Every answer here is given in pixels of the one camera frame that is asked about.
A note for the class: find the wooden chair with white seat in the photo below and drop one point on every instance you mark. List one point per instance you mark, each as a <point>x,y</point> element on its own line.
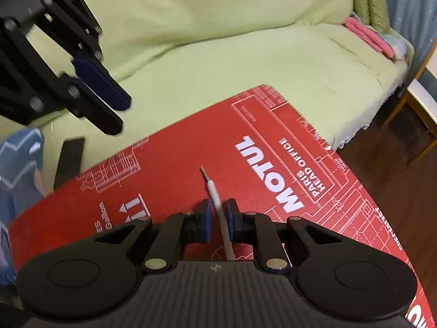
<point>423,99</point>

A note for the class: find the pastel folded blanket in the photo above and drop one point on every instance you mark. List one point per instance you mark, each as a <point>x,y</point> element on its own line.
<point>396,46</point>

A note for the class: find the blue printed cloth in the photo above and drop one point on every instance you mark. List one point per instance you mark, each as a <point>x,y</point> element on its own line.
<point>20,177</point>

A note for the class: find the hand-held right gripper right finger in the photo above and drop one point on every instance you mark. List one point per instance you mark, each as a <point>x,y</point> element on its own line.
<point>230,220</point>

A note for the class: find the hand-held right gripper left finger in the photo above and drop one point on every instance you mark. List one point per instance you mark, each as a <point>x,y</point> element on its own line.
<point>206,220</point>

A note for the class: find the red printed board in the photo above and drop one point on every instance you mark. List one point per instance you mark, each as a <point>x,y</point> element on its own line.
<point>177,150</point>

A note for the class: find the black flat object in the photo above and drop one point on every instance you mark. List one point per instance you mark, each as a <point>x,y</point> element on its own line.
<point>70,164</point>

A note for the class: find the blue curtain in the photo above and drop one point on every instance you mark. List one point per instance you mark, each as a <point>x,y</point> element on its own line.
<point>409,0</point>

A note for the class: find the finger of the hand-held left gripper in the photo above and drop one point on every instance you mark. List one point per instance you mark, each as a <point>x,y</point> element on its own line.
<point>102,82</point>
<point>95,112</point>

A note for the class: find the green covered sofa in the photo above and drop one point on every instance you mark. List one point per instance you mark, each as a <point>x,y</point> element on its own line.
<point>205,41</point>

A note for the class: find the pink folded cloth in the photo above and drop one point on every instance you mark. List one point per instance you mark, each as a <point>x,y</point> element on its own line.
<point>368,37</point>

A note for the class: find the white shoelace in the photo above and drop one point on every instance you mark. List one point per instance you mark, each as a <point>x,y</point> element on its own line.
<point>218,208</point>

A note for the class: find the green chevron pillow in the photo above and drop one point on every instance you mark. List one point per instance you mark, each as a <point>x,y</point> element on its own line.
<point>361,0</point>
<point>379,10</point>

